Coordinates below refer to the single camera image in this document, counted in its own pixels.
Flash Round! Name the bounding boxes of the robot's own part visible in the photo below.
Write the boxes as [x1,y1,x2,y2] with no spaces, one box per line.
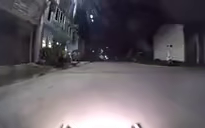
[59,123,72,128]
[131,122,143,128]

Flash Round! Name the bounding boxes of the multi-storey building with balconies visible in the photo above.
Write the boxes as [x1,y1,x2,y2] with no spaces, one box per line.
[0,0,80,66]

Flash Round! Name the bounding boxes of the green bush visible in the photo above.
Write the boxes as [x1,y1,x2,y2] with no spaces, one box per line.
[39,45,73,67]

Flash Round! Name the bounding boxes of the grey asphalt road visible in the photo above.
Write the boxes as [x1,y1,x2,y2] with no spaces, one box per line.
[0,60,205,128]

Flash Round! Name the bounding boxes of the grey concrete sidewalk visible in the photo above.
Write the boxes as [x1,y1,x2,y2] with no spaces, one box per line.
[0,60,91,90]

